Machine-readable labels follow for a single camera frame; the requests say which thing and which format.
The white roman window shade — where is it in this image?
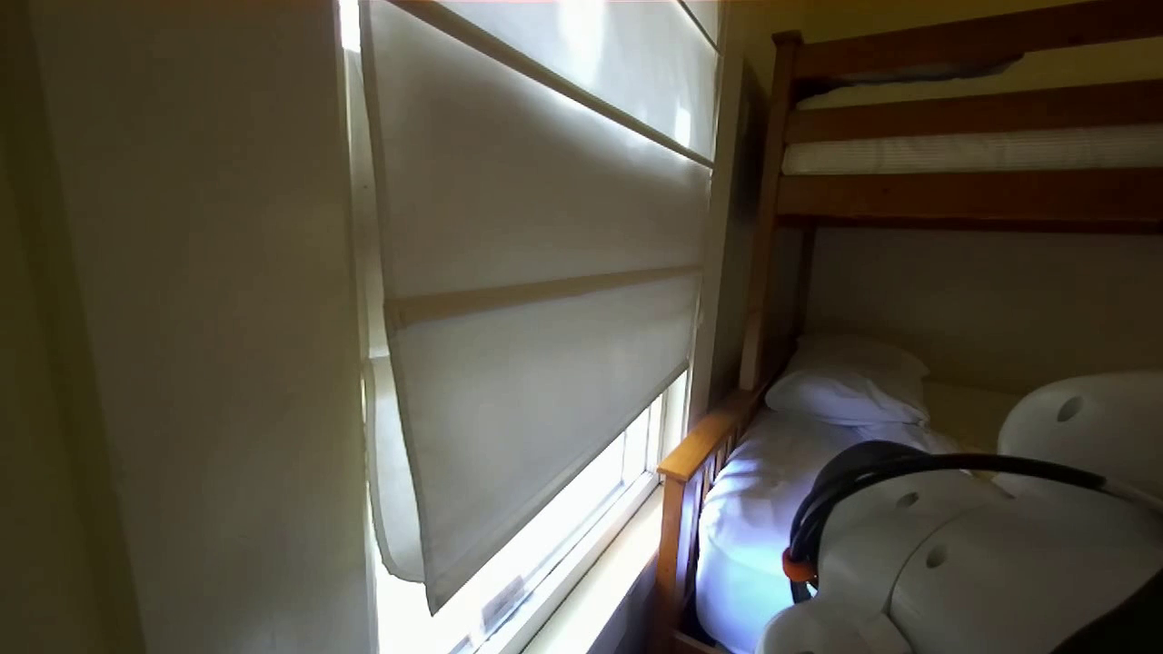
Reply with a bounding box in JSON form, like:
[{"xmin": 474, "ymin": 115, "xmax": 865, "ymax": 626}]
[{"xmin": 355, "ymin": 0, "xmax": 729, "ymax": 617}]

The white bed sheet bedding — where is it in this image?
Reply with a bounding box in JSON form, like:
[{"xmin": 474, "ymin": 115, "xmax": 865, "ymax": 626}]
[{"xmin": 692, "ymin": 404, "xmax": 1024, "ymax": 654}]

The white pillow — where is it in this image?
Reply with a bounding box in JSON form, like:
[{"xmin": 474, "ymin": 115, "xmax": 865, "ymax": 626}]
[{"xmin": 759, "ymin": 330, "xmax": 933, "ymax": 434}]

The white bunk mattress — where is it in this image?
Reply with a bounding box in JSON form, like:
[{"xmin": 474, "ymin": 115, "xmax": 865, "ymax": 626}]
[{"xmin": 778, "ymin": 121, "xmax": 1163, "ymax": 181}]

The white window frame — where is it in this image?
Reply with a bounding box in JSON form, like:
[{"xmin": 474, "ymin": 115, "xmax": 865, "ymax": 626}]
[{"xmin": 361, "ymin": 359, "xmax": 701, "ymax": 654}]

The orange cable clip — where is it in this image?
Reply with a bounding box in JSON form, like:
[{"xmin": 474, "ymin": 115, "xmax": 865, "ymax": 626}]
[{"xmin": 778, "ymin": 548, "xmax": 819, "ymax": 587}]

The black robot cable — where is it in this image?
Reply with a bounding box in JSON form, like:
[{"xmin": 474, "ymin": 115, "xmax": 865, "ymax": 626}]
[{"xmin": 783, "ymin": 434, "xmax": 1114, "ymax": 604}]

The wooden bunk bed frame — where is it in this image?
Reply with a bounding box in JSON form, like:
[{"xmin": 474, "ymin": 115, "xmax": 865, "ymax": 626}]
[{"xmin": 652, "ymin": 0, "xmax": 1163, "ymax": 654}]

